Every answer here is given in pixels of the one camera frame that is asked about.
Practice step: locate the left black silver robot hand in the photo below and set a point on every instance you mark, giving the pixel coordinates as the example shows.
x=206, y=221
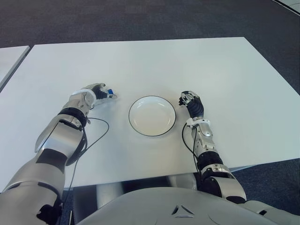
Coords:
x=99, y=92

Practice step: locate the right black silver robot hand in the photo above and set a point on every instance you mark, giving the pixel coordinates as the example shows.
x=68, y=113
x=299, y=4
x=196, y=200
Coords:
x=195, y=106

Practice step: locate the clear water bottle blue cap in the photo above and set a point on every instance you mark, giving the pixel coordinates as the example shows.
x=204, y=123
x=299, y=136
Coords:
x=110, y=91

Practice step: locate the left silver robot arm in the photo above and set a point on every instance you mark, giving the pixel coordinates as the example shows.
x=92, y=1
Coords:
x=61, y=133

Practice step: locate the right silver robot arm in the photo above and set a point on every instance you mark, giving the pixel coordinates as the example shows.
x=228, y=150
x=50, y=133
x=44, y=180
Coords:
x=206, y=138

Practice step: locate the white plate black rim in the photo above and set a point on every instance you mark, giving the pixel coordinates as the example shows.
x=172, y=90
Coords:
x=152, y=116

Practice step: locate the right grey robot leg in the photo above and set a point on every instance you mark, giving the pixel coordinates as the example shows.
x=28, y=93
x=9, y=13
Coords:
x=181, y=181

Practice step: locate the grey robot leg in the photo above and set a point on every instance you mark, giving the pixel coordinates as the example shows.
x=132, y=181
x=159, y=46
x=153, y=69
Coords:
x=109, y=194
x=181, y=181

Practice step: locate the white neighbouring table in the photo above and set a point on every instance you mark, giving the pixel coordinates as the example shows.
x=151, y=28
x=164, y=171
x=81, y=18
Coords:
x=9, y=61

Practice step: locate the left grey robot leg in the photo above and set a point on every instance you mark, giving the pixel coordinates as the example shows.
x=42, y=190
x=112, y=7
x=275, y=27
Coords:
x=109, y=194

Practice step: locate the grey robot torso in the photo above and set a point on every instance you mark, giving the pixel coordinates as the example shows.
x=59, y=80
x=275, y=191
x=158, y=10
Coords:
x=164, y=206

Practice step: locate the white furniture edge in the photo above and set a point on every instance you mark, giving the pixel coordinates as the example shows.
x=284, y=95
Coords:
x=290, y=3

